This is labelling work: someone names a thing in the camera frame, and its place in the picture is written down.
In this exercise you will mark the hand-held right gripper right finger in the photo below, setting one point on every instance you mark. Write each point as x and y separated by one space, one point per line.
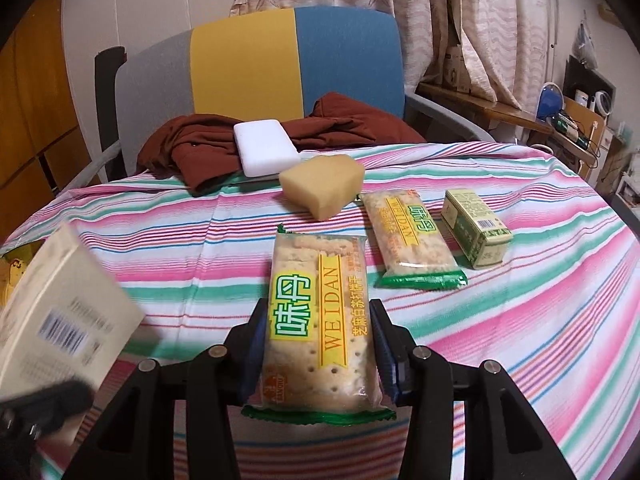
389 362

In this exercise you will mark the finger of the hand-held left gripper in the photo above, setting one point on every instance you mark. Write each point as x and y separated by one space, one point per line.
55 402

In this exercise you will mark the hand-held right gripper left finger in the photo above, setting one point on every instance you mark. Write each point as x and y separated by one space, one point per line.
251 360

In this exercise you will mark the cracker packet with green ends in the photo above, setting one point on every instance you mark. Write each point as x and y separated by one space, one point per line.
410 240
310 310

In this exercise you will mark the cream cardboard box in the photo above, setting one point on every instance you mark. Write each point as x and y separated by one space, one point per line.
60 300

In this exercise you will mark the striped pink green cloth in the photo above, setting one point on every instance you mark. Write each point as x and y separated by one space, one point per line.
525 335

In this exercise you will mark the small green box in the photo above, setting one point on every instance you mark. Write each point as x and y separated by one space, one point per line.
475 225

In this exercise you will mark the small yellow sponge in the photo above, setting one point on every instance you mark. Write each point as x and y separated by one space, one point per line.
320 185

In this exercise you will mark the white sponge block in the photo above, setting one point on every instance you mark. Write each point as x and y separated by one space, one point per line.
265 147

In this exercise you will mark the brown cloth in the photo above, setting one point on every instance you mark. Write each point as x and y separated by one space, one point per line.
190 150

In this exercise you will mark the wooden side desk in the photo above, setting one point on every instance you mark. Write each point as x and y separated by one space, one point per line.
490 107

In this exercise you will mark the wooden wardrobe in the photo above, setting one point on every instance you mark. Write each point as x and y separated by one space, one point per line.
30 110

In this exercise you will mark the blue fan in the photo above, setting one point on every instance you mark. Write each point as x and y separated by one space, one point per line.
549 105

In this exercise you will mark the yellow blue grey chair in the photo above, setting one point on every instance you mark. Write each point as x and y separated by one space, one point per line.
340 55

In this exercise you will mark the small white fan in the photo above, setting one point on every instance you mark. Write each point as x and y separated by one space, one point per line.
602 101

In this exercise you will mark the black shelf box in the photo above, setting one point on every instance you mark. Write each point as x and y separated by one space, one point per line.
575 77

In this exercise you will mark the patterned beige curtain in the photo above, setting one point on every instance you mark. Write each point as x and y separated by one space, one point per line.
450 10

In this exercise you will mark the hanging plastic bag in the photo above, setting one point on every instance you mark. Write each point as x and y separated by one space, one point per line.
584 42

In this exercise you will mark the metal lamp pole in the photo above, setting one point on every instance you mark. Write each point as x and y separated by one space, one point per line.
554 20

